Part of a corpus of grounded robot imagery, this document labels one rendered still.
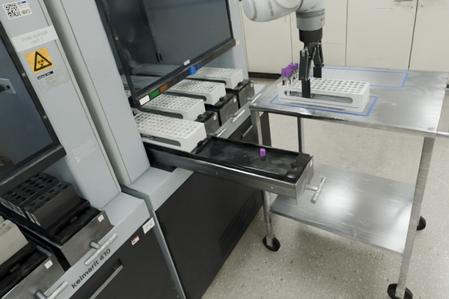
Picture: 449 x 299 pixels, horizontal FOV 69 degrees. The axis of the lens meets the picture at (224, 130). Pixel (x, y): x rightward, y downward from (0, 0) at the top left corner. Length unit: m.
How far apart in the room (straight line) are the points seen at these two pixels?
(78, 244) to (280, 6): 0.80
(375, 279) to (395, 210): 0.32
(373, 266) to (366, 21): 2.03
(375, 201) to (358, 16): 1.87
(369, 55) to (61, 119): 2.69
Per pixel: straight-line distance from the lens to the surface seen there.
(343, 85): 1.18
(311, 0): 1.05
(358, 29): 3.12
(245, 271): 1.69
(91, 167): 0.99
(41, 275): 0.90
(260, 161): 0.94
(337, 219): 1.50
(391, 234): 1.48
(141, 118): 1.22
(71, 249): 0.92
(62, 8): 0.91
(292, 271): 1.67
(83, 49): 0.93
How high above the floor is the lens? 1.36
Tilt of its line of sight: 30 degrees down
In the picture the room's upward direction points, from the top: 10 degrees counter-clockwise
